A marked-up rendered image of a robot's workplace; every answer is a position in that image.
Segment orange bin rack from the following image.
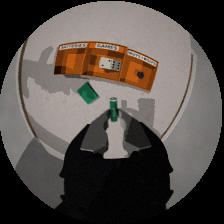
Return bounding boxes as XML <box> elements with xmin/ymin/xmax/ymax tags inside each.
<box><xmin>54</xmin><ymin>41</ymin><xmax>159</xmax><ymax>92</ymax></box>

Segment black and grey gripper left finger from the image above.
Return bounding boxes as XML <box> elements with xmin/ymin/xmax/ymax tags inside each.
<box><xmin>59</xmin><ymin>109</ymin><xmax>110</xmax><ymax>178</ymax></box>

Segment white domino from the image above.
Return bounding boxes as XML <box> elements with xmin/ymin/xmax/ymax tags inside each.
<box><xmin>99</xmin><ymin>57</ymin><xmax>121</xmax><ymax>71</ymax></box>

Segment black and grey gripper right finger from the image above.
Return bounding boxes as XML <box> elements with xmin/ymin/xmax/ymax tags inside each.
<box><xmin>117</xmin><ymin>109</ymin><xmax>173</xmax><ymax>174</ymax></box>

